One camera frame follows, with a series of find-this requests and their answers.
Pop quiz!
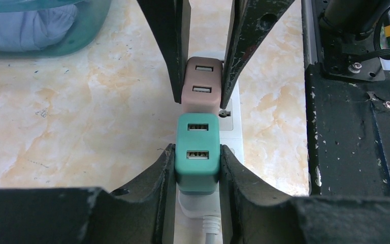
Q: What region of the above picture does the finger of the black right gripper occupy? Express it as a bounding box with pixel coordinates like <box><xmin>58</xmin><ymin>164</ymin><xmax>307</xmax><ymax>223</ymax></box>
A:
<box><xmin>137</xmin><ymin>0</ymin><xmax>191</xmax><ymax>103</ymax></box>
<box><xmin>220</xmin><ymin>0</ymin><xmax>294</xmax><ymax>108</ymax></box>

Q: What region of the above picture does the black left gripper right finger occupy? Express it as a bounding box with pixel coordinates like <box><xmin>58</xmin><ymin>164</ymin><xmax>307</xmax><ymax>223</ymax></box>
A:
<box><xmin>219</xmin><ymin>145</ymin><xmax>390</xmax><ymax>243</ymax></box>

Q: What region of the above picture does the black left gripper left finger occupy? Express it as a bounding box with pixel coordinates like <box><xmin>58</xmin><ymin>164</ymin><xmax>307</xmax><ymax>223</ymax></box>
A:
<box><xmin>0</xmin><ymin>144</ymin><xmax>176</xmax><ymax>243</ymax></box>

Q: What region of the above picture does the white power strip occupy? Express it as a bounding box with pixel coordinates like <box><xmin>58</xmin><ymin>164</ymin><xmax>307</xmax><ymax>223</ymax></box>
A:
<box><xmin>178</xmin><ymin>52</ymin><xmax>244</xmax><ymax>243</ymax></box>

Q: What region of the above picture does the brown pink USB charger plug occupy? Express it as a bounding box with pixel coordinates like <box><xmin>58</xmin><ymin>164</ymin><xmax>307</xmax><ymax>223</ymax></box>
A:
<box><xmin>181</xmin><ymin>56</ymin><xmax>223</xmax><ymax>114</ymax></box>

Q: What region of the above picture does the teal USB charger plug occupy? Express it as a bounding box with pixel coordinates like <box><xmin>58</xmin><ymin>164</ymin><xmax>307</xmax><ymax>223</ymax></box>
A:
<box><xmin>175</xmin><ymin>113</ymin><xmax>220</xmax><ymax>195</ymax></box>

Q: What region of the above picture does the lavender cloth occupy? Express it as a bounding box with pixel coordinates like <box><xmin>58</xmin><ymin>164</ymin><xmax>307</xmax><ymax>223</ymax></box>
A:
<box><xmin>0</xmin><ymin>4</ymin><xmax>78</xmax><ymax>52</ymax></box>

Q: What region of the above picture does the teal plastic basin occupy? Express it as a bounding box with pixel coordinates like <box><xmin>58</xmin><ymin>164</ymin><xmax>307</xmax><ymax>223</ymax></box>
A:
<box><xmin>0</xmin><ymin>1</ymin><xmax>111</xmax><ymax>58</ymax></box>

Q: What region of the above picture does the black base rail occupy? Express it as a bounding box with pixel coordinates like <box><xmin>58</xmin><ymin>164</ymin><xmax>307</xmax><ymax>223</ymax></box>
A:
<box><xmin>302</xmin><ymin>1</ymin><xmax>390</xmax><ymax>197</ymax></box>

